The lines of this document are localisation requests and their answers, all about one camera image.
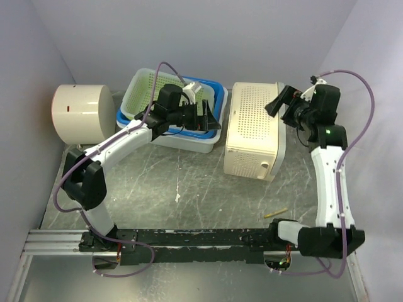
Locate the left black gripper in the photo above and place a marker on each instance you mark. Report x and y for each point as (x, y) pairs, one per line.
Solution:
(199, 123)

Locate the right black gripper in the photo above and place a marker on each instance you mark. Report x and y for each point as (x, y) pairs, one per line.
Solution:
(291, 97)

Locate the large cream perforated basket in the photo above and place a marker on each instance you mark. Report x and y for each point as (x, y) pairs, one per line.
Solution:
(255, 142)

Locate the white perforated basket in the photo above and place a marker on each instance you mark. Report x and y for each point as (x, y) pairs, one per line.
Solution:
(137, 96)

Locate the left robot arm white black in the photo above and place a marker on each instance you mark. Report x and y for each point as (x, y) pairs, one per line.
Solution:
(84, 172)

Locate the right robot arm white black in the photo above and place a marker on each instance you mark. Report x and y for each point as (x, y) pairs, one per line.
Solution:
(314, 113)

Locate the white plastic tub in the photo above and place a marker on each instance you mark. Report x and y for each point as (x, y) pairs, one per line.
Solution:
(196, 144)

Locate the blue plastic tub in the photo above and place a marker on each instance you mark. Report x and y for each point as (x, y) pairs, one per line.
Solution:
(122, 121)

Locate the small wooden stick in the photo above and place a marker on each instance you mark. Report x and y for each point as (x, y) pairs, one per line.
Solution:
(275, 213)

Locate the cream cylindrical appliance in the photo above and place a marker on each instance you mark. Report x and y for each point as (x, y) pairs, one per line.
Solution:
(83, 114)

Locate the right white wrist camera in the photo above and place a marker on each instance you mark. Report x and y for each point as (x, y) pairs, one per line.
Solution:
(308, 94)

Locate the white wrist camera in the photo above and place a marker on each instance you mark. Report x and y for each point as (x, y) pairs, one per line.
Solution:
(190, 91)
(308, 94)

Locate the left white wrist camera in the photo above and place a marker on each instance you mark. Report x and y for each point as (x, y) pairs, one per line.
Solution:
(190, 91)

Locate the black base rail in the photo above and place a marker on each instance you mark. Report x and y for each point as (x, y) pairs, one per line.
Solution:
(249, 245)

